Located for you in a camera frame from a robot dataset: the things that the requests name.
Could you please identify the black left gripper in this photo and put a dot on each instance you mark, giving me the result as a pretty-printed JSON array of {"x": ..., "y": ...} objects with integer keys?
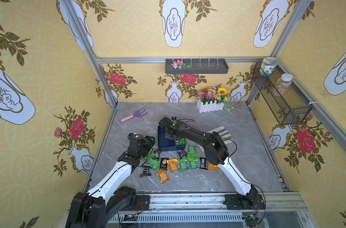
[{"x": 147, "y": 155}]

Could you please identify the clear jar with white lid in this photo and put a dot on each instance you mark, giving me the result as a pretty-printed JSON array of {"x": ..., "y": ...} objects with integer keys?
[{"x": 283, "y": 84}]

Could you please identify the black checkered cookie packet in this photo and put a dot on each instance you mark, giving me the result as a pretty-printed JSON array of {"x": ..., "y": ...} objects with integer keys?
[{"x": 146, "y": 171}]

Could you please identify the jar with printed label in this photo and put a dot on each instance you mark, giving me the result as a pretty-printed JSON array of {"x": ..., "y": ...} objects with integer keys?
[{"x": 267, "y": 66}]

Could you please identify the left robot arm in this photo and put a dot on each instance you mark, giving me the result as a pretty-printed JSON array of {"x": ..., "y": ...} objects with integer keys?
[{"x": 96, "y": 207}]

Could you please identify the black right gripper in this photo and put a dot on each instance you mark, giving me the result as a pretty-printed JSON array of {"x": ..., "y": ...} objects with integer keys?
[{"x": 175, "y": 136}]

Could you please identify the pink flowers on shelf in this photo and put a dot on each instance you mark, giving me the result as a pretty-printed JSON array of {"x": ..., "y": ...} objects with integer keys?
[{"x": 179, "y": 64}]

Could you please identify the small circuit board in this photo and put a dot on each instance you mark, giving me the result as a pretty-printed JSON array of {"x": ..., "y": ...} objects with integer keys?
[{"x": 130, "y": 218}]

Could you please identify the pink and purple garden rake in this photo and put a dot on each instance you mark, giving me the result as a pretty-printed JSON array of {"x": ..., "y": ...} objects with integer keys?
[{"x": 139, "y": 113}]

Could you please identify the green cookie packet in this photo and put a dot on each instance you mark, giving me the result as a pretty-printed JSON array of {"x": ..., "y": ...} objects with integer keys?
[
  {"x": 154, "y": 163},
  {"x": 183, "y": 164},
  {"x": 192, "y": 155},
  {"x": 193, "y": 163},
  {"x": 151, "y": 155}
]

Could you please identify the green rake with wooden handle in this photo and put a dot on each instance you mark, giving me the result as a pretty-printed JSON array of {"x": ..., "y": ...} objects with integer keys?
[{"x": 229, "y": 110}]

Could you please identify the white picket fence flower planter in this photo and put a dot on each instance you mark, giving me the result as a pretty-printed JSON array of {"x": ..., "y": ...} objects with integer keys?
[{"x": 212, "y": 98}]

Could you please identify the dark blue storage box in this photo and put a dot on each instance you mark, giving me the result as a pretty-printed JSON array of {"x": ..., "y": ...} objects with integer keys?
[{"x": 167, "y": 145}]

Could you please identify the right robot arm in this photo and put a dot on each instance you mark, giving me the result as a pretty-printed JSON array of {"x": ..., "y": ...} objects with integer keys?
[{"x": 248, "y": 196}]

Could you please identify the small checkered black packet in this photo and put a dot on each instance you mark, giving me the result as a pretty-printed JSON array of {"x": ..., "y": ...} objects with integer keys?
[{"x": 157, "y": 155}]

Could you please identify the green packet in box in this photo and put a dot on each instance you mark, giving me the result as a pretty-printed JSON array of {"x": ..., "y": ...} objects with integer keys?
[{"x": 181, "y": 142}]

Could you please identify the orange cookie packet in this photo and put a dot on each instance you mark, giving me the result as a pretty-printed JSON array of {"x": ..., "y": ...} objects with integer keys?
[
  {"x": 163, "y": 176},
  {"x": 213, "y": 167},
  {"x": 173, "y": 164}
]

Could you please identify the black wire mesh basket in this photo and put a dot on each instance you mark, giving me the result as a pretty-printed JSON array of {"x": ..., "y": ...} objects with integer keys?
[{"x": 278, "y": 103}]

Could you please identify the grey wall shelf tray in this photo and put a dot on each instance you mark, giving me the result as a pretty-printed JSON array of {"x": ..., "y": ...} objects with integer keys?
[{"x": 200, "y": 66}]

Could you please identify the white and green garden glove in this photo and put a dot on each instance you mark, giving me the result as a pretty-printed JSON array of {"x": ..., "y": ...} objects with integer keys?
[{"x": 223, "y": 133}]

